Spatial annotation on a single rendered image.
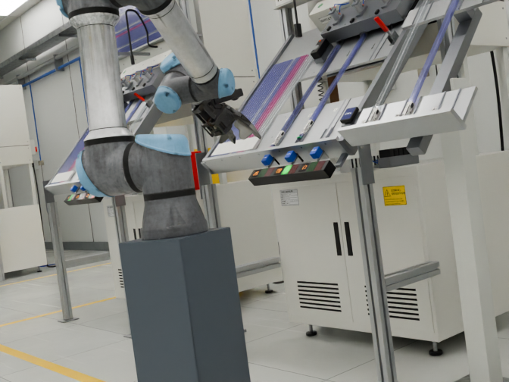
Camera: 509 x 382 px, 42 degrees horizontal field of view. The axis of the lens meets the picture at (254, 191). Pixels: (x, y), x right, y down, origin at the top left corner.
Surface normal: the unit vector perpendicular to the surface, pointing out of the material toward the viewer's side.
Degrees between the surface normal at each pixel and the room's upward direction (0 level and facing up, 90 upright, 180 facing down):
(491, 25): 90
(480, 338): 90
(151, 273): 90
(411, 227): 90
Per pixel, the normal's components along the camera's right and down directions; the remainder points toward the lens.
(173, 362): -0.55, 0.10
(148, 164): -0.36, 0.07
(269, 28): -0.77, 0.12
